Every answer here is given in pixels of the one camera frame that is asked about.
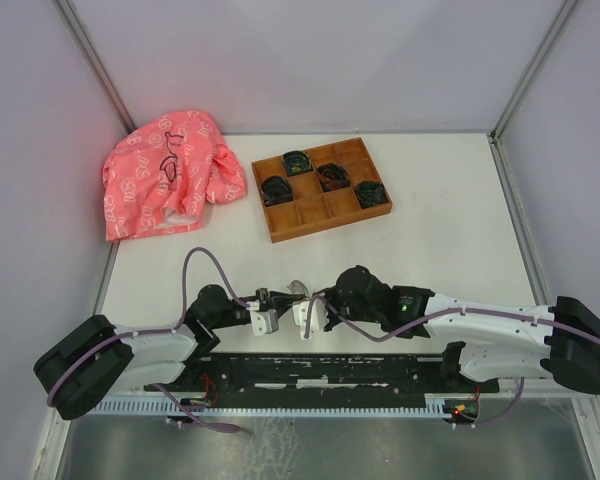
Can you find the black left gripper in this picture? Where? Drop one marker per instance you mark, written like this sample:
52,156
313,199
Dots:
276,300

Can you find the pink patterned cloth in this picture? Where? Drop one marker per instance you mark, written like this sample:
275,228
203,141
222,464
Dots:
158,179

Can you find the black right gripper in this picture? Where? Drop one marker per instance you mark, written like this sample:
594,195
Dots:
332,320

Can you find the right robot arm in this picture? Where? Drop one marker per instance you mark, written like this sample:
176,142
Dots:
484,342

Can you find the white cable duct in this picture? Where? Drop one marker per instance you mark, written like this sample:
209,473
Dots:
434,408

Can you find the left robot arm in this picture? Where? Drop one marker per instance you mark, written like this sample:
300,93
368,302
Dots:
99,358

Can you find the dark rolled tie orange flowers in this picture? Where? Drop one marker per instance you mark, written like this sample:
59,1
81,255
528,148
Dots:
332,176

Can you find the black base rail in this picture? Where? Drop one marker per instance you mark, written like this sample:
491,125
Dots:
320,380

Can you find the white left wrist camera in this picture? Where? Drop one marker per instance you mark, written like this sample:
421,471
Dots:
263,322

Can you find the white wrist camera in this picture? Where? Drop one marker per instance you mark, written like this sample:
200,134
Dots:
263,322
310,317

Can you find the metal keyring with yellow grip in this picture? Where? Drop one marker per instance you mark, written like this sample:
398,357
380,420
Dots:
297,287

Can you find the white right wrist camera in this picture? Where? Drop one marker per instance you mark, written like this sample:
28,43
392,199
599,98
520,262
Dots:
310,317

